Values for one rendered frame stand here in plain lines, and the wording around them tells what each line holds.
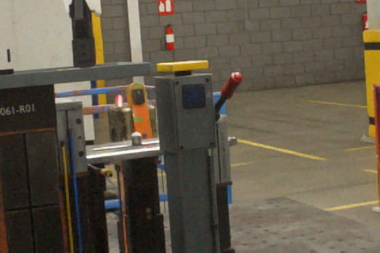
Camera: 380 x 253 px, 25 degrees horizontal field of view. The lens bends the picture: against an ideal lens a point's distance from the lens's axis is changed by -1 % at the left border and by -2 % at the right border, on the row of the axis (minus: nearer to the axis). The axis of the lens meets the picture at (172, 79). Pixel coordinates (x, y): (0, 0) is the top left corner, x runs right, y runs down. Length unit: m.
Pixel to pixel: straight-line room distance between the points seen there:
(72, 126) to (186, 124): 0.20
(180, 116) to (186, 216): 0.15
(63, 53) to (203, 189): 8.32
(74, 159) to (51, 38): 8.19
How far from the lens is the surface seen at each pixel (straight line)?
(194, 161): 1.30
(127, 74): 1.21
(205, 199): 1.32
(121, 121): 1.80
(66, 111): 1.39
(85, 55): 1.26
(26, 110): 1.20
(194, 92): 1.28
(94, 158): 1.53
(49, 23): 9.57
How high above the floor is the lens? 1.20
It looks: 3 degrees down
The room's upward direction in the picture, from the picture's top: 4 degrees counter-clockwise
